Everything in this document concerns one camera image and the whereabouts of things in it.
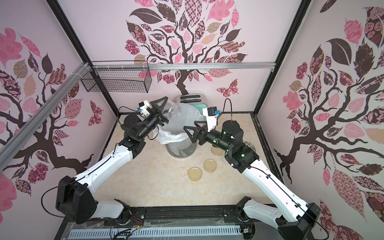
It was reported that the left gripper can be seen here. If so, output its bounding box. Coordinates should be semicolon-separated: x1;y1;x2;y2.
138;97;173;140

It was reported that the white plastic trash bag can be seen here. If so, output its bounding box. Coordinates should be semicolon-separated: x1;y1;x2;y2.
155;103;204;145

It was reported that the black wire basket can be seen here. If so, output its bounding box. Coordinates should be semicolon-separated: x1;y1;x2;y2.
82;60;152;93

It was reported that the grey mesh trash bin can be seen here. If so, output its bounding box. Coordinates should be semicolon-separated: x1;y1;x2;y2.
166;139;197;159

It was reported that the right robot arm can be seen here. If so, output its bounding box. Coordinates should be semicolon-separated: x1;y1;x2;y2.
184;120;321;240

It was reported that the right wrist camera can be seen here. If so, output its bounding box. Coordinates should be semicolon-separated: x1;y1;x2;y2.
203;107;221;132

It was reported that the mint green toaster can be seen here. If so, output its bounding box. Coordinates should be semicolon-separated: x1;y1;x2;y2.
175;94;208;115

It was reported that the aluminium rail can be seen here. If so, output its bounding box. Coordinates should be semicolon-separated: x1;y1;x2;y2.
92;62;276;71
1;63;90;171

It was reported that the aluminium rail back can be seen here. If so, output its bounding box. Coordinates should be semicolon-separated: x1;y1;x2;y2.
92;62;276;71

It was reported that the white slotted cable duct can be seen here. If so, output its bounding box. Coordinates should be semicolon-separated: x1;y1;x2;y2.
66;226;243;240

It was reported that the glass jar beige lid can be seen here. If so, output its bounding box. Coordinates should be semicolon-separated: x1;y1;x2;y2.
164;101;182;121

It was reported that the aluminium rail left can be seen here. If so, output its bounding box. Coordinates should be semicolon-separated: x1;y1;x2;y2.
1;63;90;171

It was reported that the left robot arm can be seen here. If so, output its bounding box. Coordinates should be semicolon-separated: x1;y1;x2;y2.
56;97;169;224

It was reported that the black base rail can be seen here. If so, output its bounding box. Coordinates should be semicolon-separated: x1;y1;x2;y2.
53;203;314;240

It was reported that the patterned ceramic bowl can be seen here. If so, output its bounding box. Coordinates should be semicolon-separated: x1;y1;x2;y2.
244;142;256;152

